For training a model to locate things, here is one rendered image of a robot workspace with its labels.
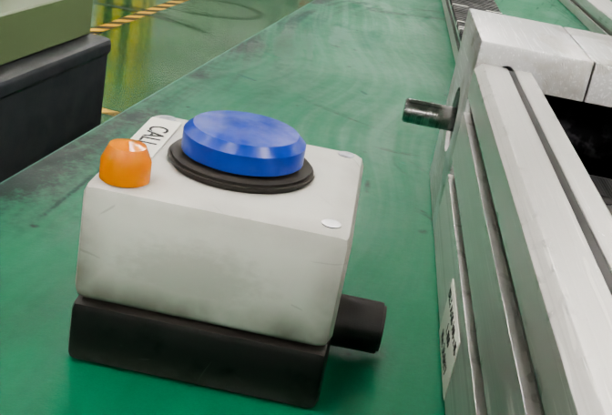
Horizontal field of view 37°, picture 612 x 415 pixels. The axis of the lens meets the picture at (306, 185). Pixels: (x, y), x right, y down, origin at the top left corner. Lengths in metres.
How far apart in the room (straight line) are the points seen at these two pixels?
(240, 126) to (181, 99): 0.28
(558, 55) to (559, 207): 0.17
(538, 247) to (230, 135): 0.11
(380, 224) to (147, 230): 0.19
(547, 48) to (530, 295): 0.22
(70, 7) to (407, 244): 0.34
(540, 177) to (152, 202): 0.11
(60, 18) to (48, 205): 0.27
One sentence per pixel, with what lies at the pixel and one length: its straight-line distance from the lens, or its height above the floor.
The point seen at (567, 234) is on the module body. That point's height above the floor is 0.86.
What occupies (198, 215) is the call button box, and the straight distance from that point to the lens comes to 0.26.
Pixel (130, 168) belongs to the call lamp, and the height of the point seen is 0.85.
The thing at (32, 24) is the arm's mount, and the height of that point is 0.80.
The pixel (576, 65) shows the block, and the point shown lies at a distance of 0.41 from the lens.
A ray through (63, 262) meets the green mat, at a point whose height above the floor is 0.78.
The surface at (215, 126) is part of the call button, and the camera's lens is 0.29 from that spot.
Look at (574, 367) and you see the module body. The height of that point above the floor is 0.86.
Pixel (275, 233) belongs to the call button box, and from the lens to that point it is 0.26.
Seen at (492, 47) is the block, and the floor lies 0.87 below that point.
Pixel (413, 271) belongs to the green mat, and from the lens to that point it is 0.39.
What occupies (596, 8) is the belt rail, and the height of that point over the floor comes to 0.81.
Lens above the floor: 0.94
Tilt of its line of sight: 21 degrees down
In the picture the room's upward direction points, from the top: 11 degrees clockwise
